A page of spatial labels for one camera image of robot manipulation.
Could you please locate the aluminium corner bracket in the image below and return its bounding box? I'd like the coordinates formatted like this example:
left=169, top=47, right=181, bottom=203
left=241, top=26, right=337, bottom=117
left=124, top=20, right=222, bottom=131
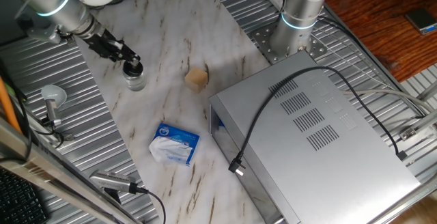
left=398, top=80, right=437, bottom=141

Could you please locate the wooden block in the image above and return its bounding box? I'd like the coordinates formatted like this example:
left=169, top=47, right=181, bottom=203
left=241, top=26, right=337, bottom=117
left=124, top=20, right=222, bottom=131
left=184, top=67, right=209, bottom=94

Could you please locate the clear glass jar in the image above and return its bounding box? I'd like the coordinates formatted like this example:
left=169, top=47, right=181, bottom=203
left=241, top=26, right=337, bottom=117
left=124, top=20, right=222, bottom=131
left=122, top=70, right=147, bottom=92

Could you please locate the dark flat device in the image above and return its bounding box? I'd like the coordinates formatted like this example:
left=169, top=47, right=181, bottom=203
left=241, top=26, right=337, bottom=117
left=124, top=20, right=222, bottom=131
left=405, top=8, right=437, bottom=36

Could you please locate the black power cord with plug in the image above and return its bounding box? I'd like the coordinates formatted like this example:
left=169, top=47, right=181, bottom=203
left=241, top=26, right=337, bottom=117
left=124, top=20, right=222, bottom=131
left=227, top=66, right=408, bottom=177

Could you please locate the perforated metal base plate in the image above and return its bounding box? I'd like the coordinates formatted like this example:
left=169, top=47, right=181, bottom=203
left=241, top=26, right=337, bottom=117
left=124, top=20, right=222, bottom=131
left=251, top=20, right=328, bottom=65

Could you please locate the orange pole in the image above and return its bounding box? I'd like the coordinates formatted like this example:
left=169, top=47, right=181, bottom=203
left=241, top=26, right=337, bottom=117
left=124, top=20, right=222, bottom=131
left=0, top=76, right=22, bottom=135

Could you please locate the blue tissue pack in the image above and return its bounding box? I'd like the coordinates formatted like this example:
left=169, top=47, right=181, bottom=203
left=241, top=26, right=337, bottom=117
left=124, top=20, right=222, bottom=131
left=148, top=123, right=201, bottom=167

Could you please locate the aluminium frame bar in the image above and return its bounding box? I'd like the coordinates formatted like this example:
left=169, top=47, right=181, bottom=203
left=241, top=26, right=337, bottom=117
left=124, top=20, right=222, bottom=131
left=0, top=116, right=143, bottom=224

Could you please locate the silver metal case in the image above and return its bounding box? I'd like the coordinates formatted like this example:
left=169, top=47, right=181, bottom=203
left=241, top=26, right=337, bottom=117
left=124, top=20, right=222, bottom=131
left=208, top=50, right=421, bottom=224

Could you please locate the grey base cable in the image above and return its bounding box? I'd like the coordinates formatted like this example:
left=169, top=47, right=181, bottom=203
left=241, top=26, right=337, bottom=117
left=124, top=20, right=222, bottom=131
left=341, top=89, right=434, bottom=114

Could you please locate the silver depth camera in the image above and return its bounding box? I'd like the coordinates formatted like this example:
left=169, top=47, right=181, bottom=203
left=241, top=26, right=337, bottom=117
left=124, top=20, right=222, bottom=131
left=89, top=169, right=137, bottom=195

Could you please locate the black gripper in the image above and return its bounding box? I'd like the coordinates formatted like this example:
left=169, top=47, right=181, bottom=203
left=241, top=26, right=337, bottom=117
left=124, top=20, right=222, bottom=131
left=83, top=29, right=141, bottom=68

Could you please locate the black camera cable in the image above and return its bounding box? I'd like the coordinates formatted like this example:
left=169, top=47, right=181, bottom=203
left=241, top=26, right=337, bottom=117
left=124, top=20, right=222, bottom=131
left=128, top=182, right=167, bottom=224

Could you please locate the black keyboard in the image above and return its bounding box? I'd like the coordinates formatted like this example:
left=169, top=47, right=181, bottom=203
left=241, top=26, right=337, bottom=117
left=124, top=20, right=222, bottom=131
left=0, top=167, right=51, bottom=224

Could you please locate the metal clamp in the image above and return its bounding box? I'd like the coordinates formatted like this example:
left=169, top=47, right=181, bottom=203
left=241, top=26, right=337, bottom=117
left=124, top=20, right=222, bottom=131
left=40, top=116, right=74, bottom=142

